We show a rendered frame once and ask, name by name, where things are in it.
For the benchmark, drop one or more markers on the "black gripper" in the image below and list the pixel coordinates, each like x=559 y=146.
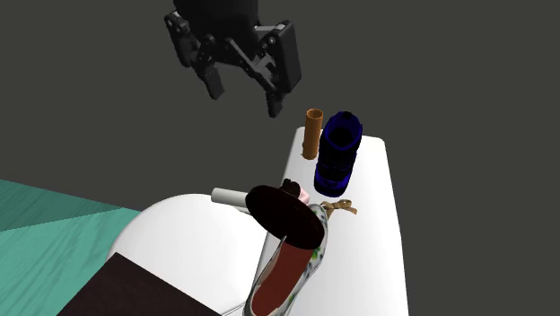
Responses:
x=218 y=19

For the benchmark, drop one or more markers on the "orange tube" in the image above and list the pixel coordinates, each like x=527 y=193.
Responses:
x=313 y=135

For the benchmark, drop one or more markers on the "dark blue ribbed bottle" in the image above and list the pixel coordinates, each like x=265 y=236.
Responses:
x=337 y=162

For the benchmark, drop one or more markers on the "small pink and black object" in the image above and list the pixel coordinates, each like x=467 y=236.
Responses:
x=297 y=190

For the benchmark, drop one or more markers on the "black round disc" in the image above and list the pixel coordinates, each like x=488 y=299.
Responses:
x=284 y=216

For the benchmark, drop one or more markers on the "floral shoe with red lining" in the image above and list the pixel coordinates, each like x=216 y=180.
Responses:
x=280 y=280

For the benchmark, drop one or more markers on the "dark brown robot stand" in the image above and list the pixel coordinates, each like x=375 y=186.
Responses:
x=131 y=293

